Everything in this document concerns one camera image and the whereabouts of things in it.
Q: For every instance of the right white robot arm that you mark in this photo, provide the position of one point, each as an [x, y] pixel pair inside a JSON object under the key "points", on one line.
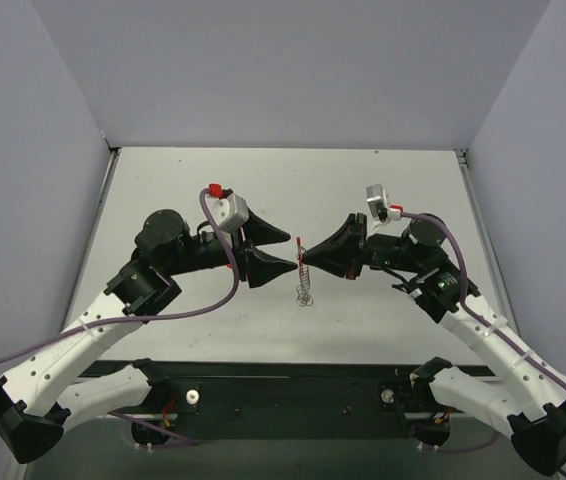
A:
{"points": [[527, 405]]}

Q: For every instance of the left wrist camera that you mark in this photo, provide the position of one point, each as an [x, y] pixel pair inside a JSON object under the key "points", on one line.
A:
{"points": [[230, 213]]}

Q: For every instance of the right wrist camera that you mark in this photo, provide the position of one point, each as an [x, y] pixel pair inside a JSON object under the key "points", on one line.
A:
{"points": [[377, 202]]}

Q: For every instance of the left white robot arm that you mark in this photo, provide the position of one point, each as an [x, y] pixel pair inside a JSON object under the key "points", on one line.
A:
{"points": [[40, 398]]}

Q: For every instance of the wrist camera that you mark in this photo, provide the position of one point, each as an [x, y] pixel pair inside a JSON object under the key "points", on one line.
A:
{"points": [[377, 202], [230, 213]]}

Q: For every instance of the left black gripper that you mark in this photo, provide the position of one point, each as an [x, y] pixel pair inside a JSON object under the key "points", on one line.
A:
{"points": [[242, 251]]}

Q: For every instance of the metal chain keyring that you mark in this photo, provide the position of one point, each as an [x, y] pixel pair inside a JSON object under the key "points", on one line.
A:
{"points": [[303, 289]]}

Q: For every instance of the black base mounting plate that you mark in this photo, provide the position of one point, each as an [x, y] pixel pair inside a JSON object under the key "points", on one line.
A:
{"points": [[288, 401]]}

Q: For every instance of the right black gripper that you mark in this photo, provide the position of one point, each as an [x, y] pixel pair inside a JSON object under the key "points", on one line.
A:
{"points": [[360, 245]]}

